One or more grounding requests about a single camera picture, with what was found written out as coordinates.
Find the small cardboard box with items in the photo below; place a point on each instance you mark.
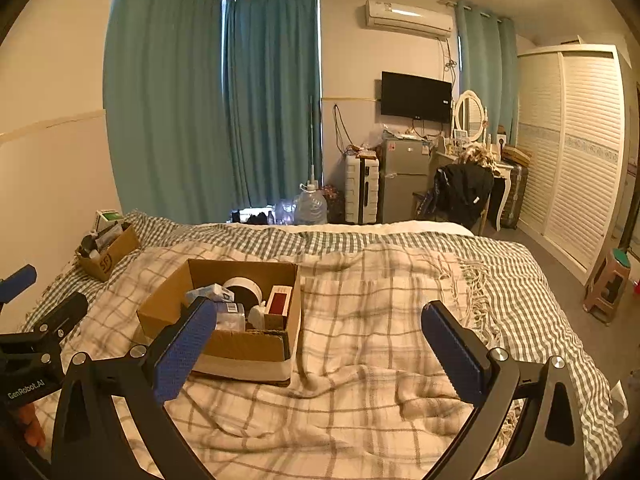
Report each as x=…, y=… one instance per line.
x=111, y=239

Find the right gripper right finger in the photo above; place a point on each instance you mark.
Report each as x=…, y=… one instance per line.
x=546, y=442

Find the large clear water jug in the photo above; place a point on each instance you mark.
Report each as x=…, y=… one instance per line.
x=311, y=208

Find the dark suitcase by wardrobe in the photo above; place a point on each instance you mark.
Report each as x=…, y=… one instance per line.
x=515, y=198

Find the teal window curtain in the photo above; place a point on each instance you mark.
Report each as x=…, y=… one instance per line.
x=212, y=105

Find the grey mini fridge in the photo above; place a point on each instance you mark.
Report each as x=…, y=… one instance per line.
x=405, y=165

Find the white bear figure blue star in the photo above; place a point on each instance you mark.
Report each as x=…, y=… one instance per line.
x=256, y=316

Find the white suitcase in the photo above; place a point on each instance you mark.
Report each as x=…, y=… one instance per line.
x=361, y=187

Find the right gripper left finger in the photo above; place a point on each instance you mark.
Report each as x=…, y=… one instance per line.
x=88, y=439

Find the white dressing table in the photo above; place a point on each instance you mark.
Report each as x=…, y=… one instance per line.
x=499, y=171

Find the clear plastic water bottle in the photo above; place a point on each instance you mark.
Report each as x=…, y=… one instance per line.
x=230, y=317

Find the white wall air conditioner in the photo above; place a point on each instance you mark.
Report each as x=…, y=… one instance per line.
x=408, y=20

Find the beige plaid blanket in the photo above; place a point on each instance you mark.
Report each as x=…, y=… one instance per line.
x=367, y=398

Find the green checked bed sheet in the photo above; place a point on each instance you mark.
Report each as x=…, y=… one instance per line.
x=522, y=309

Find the blue white tissue pack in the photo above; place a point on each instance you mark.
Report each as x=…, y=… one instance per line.
x=214, y=292

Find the small brown stool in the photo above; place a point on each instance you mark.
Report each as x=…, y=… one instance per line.
x=605, y=288

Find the white louvered wardrobe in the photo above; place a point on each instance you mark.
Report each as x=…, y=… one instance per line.
x=574, y=118

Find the white oval vanity mirror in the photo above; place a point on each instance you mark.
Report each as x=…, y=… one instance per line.
x=470, y=118

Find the teal curtain by wardrobe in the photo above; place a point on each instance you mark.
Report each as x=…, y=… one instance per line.
x=489, y=64

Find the black jacket on chair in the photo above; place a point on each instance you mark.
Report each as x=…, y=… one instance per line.
x=459, y=194

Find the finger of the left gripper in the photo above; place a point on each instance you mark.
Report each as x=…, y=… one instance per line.
x=58, y=323
x=16, y=283

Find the black wall television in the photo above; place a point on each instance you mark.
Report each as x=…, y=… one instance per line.
x=415, y=97

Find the tall brown red box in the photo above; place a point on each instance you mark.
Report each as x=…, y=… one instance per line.
x=277, y=307

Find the person's left hand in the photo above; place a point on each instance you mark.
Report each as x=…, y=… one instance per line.
x=28, y=422

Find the large open cardboard box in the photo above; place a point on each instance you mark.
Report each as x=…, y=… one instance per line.
x=267, y=356

